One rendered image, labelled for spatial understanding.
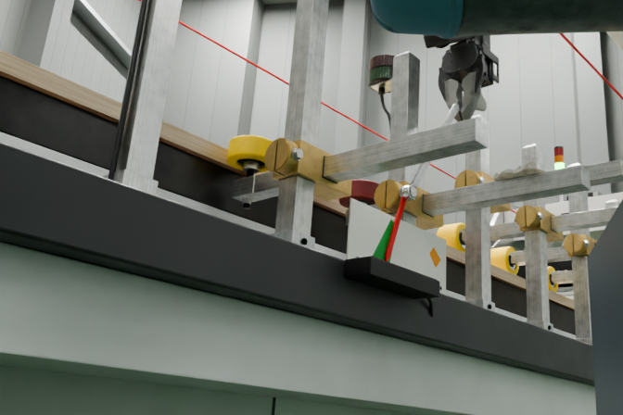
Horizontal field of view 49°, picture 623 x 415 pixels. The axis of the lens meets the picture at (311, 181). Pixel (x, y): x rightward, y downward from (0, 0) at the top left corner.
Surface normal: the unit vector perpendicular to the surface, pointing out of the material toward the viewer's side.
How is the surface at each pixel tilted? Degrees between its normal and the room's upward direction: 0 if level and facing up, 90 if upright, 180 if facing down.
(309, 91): 90
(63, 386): 90
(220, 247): 90
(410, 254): 90
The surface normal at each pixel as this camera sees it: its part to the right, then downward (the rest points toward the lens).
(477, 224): -0.67, -0.29
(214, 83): -0.22, -0.34
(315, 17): 0.73, -0.18
